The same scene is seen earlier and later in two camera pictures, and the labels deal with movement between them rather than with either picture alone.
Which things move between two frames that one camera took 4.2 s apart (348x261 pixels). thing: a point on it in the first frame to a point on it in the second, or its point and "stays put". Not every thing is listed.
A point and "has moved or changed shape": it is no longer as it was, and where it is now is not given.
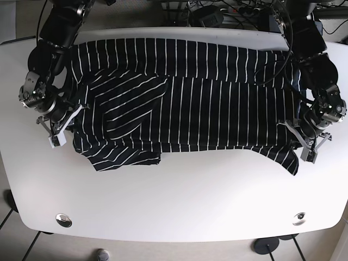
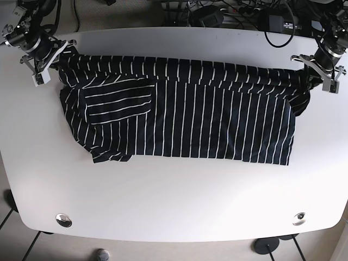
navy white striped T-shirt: (141, 97) has moved or changed shape
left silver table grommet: (63, 220) stays put
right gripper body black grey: (310, 131) to (324, 61)
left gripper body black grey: (59, 117) to (44, 51)
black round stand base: (263, 246) stays put
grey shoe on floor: (103, 255) stays put
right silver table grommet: (299, 219) stays put
